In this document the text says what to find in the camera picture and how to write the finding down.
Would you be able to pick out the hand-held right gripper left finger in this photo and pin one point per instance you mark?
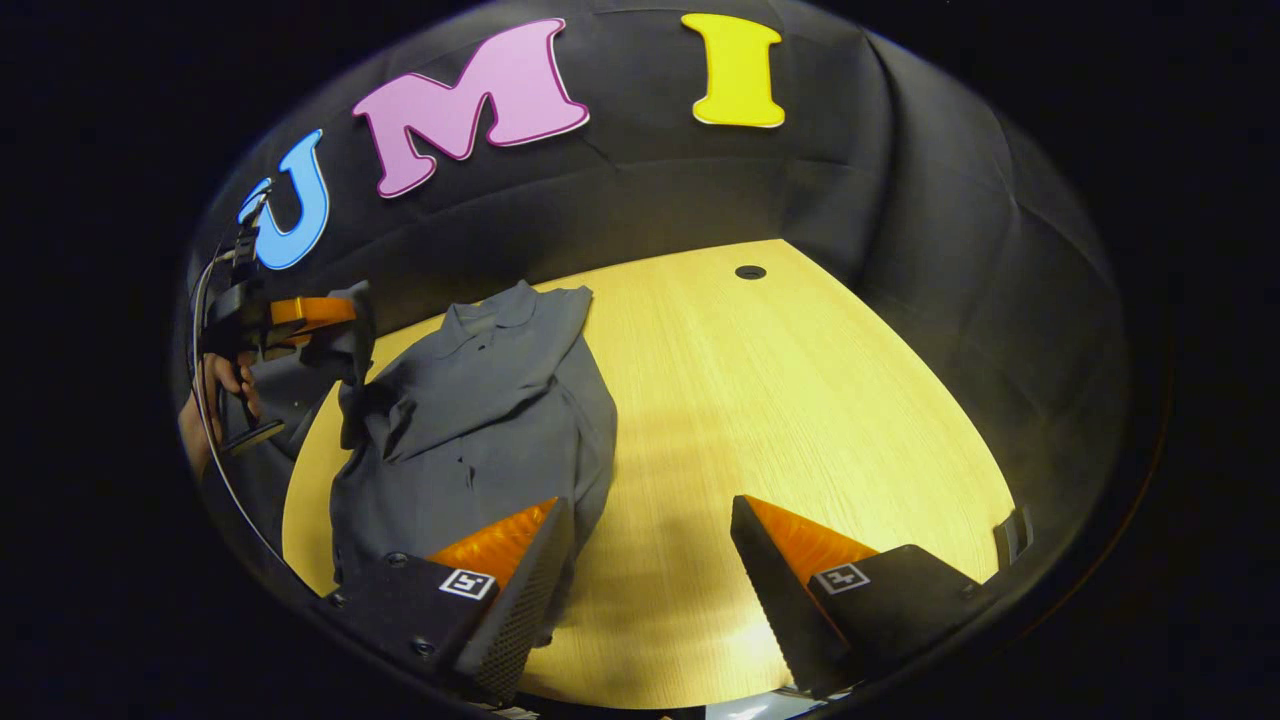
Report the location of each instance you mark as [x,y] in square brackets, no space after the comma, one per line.
[530,600]

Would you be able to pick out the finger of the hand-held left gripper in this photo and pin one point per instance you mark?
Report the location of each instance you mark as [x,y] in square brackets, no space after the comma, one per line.
[310,312]

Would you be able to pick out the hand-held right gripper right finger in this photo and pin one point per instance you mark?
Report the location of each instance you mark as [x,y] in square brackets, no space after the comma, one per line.
[775,600]

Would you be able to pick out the grey button shirt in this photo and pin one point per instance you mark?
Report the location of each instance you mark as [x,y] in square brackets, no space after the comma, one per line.
[480,420]

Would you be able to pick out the black backdrop cloth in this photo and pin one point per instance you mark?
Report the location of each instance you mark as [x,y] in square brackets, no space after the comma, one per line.
[700,190]

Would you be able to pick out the small table bracket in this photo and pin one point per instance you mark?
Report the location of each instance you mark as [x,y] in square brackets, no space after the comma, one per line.
[1012,538]

